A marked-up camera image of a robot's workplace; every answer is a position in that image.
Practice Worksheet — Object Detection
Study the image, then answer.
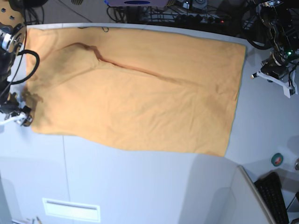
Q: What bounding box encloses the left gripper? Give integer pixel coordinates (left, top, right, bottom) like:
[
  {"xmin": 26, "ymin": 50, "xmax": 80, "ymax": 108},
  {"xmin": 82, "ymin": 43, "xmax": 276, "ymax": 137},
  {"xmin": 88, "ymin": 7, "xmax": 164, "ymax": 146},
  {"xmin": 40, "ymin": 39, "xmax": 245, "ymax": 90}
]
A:
[{"xmin": 261, "ymin": 55, "xmax": 290, "ymax": 81}]

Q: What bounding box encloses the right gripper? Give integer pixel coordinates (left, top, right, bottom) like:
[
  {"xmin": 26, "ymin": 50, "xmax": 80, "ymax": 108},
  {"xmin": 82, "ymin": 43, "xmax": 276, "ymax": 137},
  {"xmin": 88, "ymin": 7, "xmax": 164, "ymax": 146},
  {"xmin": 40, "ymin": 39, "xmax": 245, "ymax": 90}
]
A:
[{"xmin": 0, "ymin": 100, "xmax": 33, "ymax": 127}]

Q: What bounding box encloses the orange t-shirt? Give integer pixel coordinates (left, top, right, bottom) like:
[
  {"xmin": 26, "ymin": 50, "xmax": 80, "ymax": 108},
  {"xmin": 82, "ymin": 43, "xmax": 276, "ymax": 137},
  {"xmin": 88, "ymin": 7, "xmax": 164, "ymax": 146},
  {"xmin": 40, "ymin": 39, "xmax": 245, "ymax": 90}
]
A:
[{"xmin": 23, "ymin": 27, "xmax": 246, "ymax": 156}]

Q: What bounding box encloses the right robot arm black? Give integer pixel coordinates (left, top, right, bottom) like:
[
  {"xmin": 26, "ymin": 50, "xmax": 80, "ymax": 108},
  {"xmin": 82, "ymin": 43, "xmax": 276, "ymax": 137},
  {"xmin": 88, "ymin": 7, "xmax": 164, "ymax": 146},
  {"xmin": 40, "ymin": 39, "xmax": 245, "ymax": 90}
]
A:
[{"xmin": 0, "ymin": 0, "xmax": 40, "ymax": 126}]

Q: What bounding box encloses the green tape roll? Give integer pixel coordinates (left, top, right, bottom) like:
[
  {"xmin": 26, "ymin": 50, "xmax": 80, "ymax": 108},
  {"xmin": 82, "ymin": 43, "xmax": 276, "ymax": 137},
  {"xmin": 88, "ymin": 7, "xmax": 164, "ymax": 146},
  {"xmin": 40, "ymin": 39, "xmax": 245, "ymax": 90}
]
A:
[{"xmin": 271, "ymin": 153, "xmax": 284, "ymax": 167}]

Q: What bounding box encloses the black keyboard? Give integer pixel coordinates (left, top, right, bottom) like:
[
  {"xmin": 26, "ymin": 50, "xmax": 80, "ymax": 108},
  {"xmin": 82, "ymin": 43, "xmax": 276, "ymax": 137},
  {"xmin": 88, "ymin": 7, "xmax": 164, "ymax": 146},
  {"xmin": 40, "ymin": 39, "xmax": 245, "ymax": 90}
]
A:
[{"xmin": 254, "ymin": 172, "xmax": 289, "ymax": 224}]

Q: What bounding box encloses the blue box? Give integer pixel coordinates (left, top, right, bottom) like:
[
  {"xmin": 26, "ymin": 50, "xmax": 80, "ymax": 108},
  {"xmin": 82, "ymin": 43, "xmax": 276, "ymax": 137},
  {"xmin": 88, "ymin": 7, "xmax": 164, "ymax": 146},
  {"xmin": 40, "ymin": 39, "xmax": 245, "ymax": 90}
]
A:
[{"xmin": 104, "ymin": 0, "xmax": 169, "ymax": 7}]

